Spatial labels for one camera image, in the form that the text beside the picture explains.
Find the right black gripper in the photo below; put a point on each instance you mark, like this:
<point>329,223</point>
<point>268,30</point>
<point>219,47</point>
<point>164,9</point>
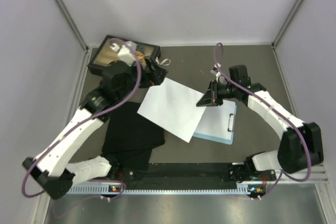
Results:
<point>211,98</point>

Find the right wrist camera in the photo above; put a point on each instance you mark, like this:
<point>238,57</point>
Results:
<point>219,77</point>

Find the grey slotted cable duct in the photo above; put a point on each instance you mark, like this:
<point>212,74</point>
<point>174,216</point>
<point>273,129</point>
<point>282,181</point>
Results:
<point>114,189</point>

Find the white ribbon tab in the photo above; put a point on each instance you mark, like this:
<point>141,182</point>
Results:
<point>164,62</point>

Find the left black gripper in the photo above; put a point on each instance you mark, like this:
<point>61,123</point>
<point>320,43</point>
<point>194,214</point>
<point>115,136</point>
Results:
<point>157,75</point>

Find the aluminium corner post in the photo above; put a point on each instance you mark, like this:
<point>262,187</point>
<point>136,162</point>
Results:
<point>70,22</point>
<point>292,13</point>

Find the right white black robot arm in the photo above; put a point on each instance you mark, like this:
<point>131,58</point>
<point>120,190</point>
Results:
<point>300,145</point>

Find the black compartment display box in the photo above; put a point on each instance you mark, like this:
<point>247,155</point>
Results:
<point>104,55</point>

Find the aluminium front frame rail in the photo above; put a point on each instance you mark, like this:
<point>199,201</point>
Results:
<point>99,168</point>

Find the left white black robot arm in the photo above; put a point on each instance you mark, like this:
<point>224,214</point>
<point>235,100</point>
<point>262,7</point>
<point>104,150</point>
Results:
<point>52,168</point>

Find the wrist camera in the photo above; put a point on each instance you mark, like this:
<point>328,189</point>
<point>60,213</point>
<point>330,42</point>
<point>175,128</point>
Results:
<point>124,52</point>
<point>219,77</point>

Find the light blue clipboard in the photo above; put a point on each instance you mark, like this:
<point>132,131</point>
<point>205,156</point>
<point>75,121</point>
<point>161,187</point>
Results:
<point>223,129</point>

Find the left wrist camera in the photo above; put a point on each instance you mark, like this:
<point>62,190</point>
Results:
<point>124,52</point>

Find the black cloth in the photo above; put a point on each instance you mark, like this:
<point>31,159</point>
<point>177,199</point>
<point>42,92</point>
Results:
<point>130,138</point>

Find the right aluminium corner post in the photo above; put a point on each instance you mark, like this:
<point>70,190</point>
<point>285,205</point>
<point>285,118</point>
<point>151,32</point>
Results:
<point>292,13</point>

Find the yellow rubber bands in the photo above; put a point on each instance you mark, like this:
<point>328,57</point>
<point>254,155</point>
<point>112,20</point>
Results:
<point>141,57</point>

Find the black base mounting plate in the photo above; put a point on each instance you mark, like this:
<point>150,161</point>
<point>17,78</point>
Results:
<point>226,172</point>

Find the left aluminium corner post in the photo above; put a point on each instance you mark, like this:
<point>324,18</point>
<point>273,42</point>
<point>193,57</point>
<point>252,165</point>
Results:
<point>70,22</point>

